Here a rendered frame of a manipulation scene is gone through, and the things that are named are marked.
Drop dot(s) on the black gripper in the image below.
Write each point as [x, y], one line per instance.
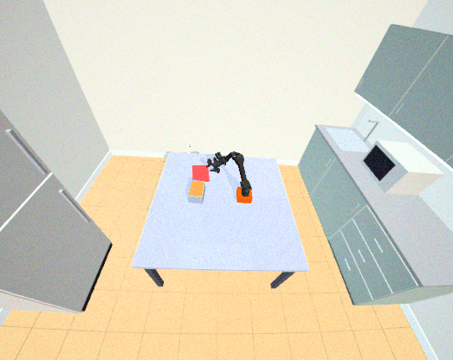
[215, 165]

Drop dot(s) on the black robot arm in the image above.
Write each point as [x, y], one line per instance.
[239, 160]

